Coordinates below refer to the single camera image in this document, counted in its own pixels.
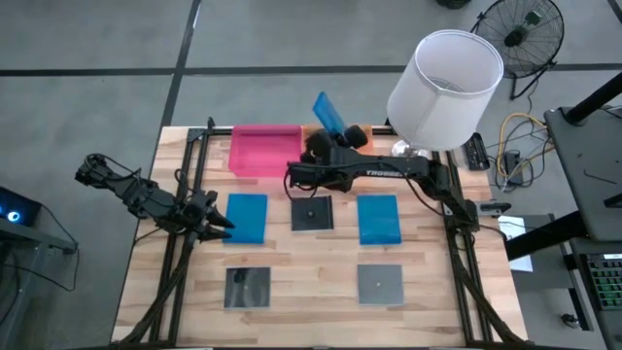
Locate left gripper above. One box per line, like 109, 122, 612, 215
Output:
179, 201, 235, 243

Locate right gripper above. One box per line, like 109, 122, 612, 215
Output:
299, 124, 369, 169

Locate blue plastic case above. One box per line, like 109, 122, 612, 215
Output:
222, 192, 269, 246
312, 90, 349, 138
357, 193, 403, 247

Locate clear black-tray jewel case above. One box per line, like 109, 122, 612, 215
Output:
357, 263, 405, 307
290, 194, 335, 233
223, 266, 272, 311

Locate orange translucent plastic bin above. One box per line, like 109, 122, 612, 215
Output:
300, 124, 376, 159

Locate pink translucent plastic bin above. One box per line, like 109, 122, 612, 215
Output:
227, 124, 303, 179

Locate white shade table lamp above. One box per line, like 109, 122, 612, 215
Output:
386, 28, 505, 161

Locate black power strip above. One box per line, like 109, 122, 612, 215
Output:
461, 131, 491, 172

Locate black power adapter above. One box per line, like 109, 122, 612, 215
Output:
502, 150, 525, 187

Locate grey side stand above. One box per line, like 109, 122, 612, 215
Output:
0, 221, 79, 350

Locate white paper sheet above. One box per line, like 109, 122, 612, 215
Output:
498, 215, 535, 273

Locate black computer with blue light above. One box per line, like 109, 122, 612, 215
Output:
0, 187, 43, 228

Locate black floor fan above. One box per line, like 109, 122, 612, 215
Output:
469, 0, 566, 101

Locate black desk leg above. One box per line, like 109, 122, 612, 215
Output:
503, 212, 584, 263

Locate grey desk panel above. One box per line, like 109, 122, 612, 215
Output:
542, 105, 622, 244

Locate black pole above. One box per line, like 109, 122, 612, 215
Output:
566, 71, 622, 125

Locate dark keyboard desk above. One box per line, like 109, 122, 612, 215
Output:
558, 237, 622, 350

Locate backlit computer keyboard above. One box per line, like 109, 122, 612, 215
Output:
582, 252, 622, 312

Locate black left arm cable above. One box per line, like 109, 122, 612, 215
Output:
173, 167, 191, 200

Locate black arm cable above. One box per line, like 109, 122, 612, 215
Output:
283, 162, 317, 200
173, 167, 191, 200

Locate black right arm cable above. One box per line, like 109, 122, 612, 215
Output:
283, 162, 317, 200

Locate black aluminium table frame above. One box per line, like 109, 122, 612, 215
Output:
110, 116, 531, 350

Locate yellow cable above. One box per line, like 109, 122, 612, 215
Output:
495, 112, 555, 179

